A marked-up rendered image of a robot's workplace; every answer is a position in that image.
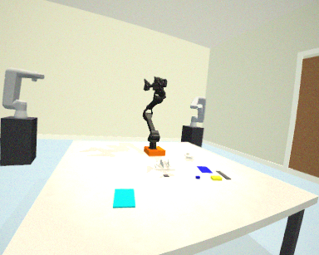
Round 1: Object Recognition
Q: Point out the cyan flat square plate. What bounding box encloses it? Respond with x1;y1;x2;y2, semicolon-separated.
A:
113;189;135;208

